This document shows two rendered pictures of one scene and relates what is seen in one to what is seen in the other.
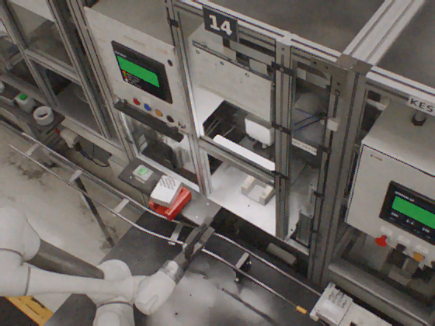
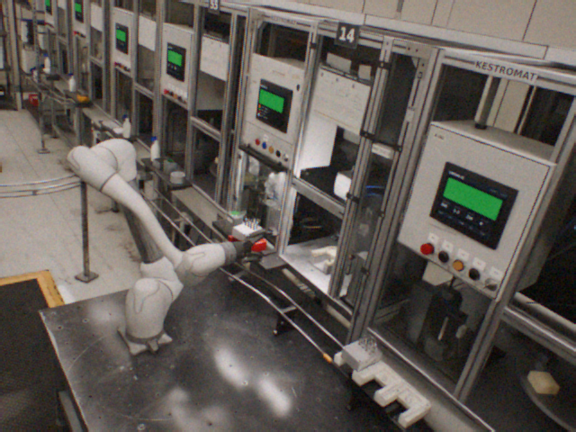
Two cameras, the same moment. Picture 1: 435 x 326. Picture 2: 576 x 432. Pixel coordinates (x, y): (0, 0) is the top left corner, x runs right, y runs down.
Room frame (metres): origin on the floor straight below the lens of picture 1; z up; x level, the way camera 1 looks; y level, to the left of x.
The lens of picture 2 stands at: (-0.72, -0.16, 2.10)
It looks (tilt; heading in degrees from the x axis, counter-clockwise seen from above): 25 degrees down; 6
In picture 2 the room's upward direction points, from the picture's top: 10 degrees clockwise
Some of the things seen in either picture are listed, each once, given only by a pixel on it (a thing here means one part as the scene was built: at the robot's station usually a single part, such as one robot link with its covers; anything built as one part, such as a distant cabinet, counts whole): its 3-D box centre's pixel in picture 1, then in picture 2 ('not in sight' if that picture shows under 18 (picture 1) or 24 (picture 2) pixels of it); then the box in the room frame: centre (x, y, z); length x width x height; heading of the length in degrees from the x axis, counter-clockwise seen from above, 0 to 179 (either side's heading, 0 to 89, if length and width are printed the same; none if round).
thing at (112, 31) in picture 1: (159, 57); (289, 110); (1.59, 0.16, 1.60); 0.42 x 0.29 x 0.46; 47
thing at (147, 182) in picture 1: (146, 177); (235, 223); (1.47, 0.34, 0.97); 0.08 x 0.08 x 0.12; 47
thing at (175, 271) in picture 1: (172, 272); (226, 253); (0.90, 0.23, 1.12); 0.09 x 0.06 x 0.09; 47
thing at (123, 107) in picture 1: (147, 119); (260, 156); (1.49, 0.25, 1.37); 0.36 x 0.04 x 0.04; 47
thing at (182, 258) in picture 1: (183, 257); (241, 249); (0.95, 0.18, 1.12); 0.09 x 0.07 x 0.08; 137
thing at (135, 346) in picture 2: not in sight; (146, 334); (0.79, 0.51, 0.71); 0.22 x 0.18 x 0.06; 47
